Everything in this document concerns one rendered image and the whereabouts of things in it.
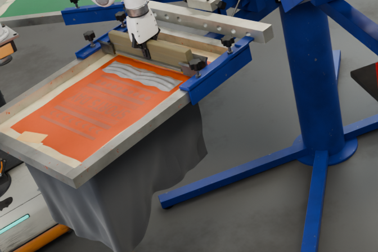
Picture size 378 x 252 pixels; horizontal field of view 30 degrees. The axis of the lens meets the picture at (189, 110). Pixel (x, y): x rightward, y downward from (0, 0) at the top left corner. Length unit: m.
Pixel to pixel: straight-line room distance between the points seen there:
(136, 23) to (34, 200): 1.17
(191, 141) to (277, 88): 1.67
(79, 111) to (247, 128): 1.54
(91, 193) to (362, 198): 1.40
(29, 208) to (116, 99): 1.02
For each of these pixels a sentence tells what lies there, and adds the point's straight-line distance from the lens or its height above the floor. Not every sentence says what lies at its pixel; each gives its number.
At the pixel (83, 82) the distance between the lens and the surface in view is 2.56.
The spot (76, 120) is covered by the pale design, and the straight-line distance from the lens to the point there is 2.35.
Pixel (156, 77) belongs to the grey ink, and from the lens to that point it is 2.42.
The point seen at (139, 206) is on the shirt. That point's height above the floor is 0.68.
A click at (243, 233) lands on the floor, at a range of 3.14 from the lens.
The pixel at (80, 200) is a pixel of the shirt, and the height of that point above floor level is 0.75.
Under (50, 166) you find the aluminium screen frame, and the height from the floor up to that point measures 0.99.
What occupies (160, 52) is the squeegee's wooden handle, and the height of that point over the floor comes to 1.03.
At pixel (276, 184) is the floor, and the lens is 3.35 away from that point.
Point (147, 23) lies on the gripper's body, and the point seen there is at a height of 1.13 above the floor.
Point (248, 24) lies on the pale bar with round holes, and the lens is 2.45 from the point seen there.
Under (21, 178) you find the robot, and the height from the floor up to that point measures 0.28.
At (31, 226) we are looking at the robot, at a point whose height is 0.19.
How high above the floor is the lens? 2.12
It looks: 32 degrees down
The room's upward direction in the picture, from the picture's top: 16 degrees counter-clockwise
